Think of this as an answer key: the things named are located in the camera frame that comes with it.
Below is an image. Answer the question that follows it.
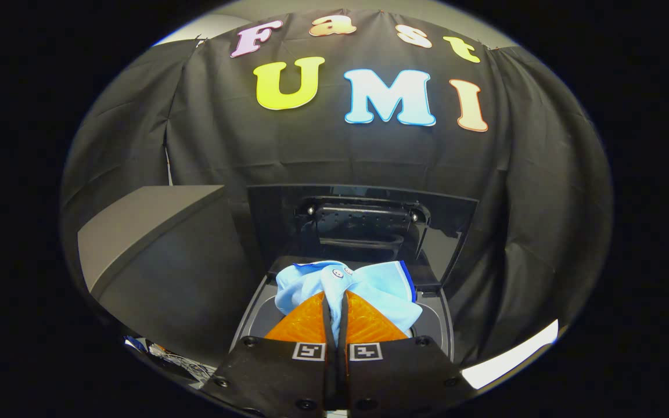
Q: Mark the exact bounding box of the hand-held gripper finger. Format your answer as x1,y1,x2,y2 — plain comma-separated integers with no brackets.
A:
201,292,335,418
337,290,477,418

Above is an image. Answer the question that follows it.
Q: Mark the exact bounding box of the light blue polo shirt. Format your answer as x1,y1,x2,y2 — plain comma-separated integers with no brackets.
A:
275,261,423,343

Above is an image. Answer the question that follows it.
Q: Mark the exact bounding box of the dark grey washing machine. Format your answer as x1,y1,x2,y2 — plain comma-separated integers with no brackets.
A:
230,255,456,363

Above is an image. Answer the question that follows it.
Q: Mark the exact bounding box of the grey cabinet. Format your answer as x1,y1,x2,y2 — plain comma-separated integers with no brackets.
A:
77,185,257,366

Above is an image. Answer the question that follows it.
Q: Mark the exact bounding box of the black backdrop cloth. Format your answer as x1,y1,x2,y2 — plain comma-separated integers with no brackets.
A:
59,9,614,366

